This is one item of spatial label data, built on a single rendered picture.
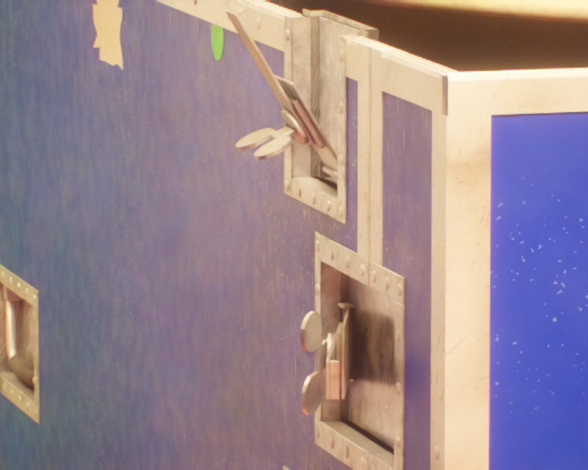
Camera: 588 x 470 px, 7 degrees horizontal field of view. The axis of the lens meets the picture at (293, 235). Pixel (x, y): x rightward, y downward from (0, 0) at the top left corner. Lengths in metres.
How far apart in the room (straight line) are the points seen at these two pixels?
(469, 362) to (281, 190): 0.33
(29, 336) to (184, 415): 0.53
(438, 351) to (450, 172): 0.10
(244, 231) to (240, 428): 0.13
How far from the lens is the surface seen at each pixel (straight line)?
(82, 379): 3.29
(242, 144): 2.69
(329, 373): 2.57
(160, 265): 3.06
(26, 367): 3.49
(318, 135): 2.67
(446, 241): 2.46
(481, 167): 2.46
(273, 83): 2.67
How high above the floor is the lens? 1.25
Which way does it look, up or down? 9 degrees down
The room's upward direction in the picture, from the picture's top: straight up
